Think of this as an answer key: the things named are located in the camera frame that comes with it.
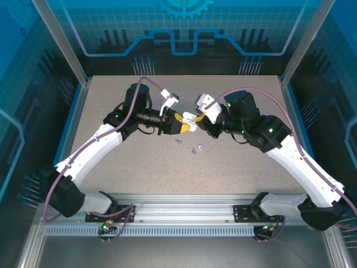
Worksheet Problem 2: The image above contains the grey metal shelf panel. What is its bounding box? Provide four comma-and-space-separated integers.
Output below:
33, 236, 335, 268

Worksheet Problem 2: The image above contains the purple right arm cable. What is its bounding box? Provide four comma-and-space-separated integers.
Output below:
206, 86, 357, 243

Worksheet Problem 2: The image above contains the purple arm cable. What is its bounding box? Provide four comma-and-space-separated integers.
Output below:
44, 76, 165, 243
206, 86, 357, 243

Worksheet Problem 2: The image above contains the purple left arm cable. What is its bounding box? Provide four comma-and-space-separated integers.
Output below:
44, 76, 165, 243

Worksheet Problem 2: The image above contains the aluminium table side rail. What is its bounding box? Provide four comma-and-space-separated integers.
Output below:
279, 79, 330, 203
46, 79, 91, 203

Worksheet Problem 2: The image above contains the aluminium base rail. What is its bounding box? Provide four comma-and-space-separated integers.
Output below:
36, 192, 334, 226

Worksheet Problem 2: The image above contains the aluminium frame post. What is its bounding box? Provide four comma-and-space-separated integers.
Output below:
280, 0, 337, 87
30, 0, 92, 86

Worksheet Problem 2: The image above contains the slotted grey cable duct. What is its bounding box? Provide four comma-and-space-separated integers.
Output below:
44, 225, 262, 237

